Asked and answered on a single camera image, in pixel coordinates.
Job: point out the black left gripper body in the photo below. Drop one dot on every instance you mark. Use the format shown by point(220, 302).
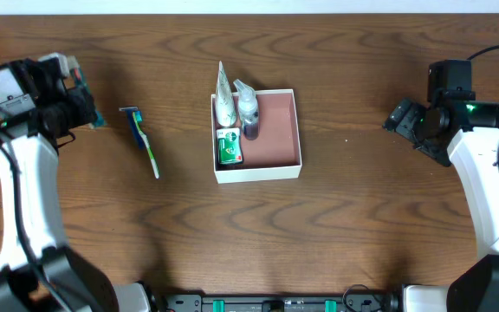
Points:
point(84, 104)

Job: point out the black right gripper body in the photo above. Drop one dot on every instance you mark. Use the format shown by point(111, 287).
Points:
point(405, 121)

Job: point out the green toothpaste tube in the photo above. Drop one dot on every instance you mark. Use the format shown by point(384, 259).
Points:
point(94, 117)

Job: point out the white cosmetic tube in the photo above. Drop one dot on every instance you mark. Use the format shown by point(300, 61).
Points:
point(225, 110)

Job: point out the green soap packet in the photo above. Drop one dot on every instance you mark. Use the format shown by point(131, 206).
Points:
point(229, 149)

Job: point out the clear spray bottle dark liquid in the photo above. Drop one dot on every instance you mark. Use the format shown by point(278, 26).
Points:
point(248, 109)

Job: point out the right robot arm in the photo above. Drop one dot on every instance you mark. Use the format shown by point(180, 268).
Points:
point(465, 135)

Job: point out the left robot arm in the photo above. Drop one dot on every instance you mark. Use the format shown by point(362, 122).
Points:
point(39, 271)

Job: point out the blue disposable razor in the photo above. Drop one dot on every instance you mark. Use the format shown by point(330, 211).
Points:
point(128, 111)

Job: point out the green white toothbrush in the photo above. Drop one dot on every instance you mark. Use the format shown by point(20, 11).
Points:
point(147, 145)

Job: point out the white cardboard box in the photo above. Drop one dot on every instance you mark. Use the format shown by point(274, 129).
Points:
point(276, 153)

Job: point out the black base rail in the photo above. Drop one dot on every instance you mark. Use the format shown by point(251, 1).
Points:
point(354, 300)

